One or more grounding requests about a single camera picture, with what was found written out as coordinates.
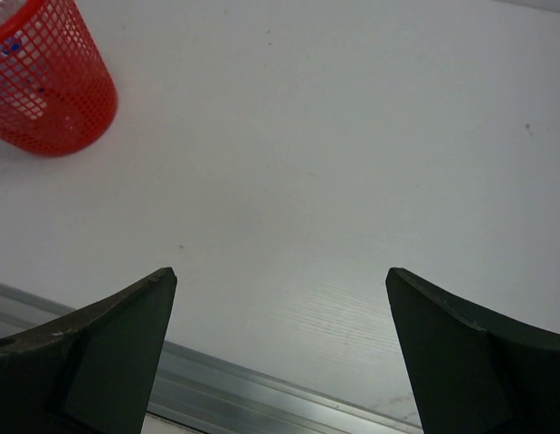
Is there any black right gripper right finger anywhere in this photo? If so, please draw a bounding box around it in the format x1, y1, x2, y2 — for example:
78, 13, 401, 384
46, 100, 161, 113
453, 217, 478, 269
385, 268, 560, 433

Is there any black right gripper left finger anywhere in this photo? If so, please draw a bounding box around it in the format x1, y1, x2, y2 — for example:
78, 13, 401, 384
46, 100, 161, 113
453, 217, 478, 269
0, 268, 177, 433

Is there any red mesh plastic bin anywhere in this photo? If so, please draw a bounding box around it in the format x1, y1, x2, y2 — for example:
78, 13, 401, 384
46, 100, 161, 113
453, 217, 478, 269
0, 1, 118, 156

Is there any aluminium front rail frame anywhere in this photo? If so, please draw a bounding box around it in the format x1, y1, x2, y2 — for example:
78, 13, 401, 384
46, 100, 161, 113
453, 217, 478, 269
0, 285, 417, 433

